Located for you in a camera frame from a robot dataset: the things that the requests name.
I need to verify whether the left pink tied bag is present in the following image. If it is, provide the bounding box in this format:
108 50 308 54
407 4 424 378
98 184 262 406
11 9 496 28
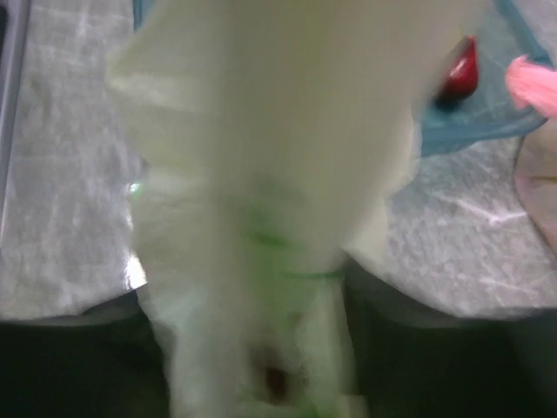
505 56 556 251

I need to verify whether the teal plastic basket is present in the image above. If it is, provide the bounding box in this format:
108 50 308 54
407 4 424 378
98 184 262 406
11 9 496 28
421 1 554 157

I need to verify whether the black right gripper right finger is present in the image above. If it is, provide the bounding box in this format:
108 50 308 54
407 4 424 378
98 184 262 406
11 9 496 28
343 260 556 417

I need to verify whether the light green plastic bag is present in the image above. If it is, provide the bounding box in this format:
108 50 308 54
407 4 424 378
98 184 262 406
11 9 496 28
106 1 486 417

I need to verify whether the dark red fake fig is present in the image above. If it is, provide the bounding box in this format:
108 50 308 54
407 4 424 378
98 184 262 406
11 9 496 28
435 37 480 107

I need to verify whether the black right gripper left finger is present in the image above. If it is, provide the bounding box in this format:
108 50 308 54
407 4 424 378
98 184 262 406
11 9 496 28
1 292 171 418

